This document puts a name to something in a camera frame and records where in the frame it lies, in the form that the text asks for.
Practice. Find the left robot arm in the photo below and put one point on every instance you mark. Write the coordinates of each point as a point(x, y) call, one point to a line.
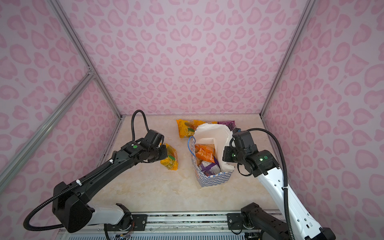
point(73, 207)

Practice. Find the white paper bag blue handles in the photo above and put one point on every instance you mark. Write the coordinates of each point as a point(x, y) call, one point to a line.
point(219, 137)

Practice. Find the yellow mango candy bag front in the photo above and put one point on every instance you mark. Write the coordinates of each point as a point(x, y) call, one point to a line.
point(171, 161)

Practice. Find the aluminium frame strut diagonal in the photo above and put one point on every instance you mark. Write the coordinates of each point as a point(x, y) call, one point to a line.
point(23, 155)

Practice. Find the orange corn chip packet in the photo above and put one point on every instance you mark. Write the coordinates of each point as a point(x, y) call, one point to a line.
point(205, 152)

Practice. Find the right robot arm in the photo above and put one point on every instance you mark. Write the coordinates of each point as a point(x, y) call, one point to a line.
point(298, 223)

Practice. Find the purple small snack packet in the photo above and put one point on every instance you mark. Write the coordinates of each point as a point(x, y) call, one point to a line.
point(209, 169)

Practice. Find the yellow candy bag back left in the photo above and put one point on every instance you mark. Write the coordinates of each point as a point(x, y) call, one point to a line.
point(188, 128)

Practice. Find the purple grape candy bag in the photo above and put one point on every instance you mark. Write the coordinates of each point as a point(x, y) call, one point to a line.
point(230, 124)

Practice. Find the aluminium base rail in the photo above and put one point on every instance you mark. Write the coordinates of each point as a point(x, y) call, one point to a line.
point(171, 226)

